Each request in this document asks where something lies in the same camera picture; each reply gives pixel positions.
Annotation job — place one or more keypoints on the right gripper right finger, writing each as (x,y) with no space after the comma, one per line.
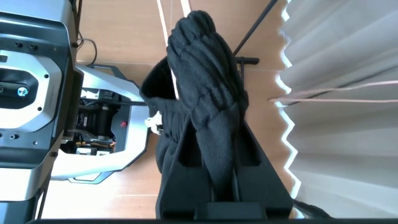
(264,186)

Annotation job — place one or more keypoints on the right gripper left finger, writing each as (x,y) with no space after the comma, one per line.
(183,186)

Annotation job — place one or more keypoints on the black garment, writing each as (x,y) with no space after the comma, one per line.
(202,77)

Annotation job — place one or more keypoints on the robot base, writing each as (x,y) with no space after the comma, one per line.
(31,31)

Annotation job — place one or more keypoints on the pink clothes hanger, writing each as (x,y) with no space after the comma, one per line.
(342,100)

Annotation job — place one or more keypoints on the black clothes rack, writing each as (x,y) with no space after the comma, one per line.
(247,60)

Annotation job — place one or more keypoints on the beige curtain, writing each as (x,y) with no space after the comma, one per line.
(342,155)

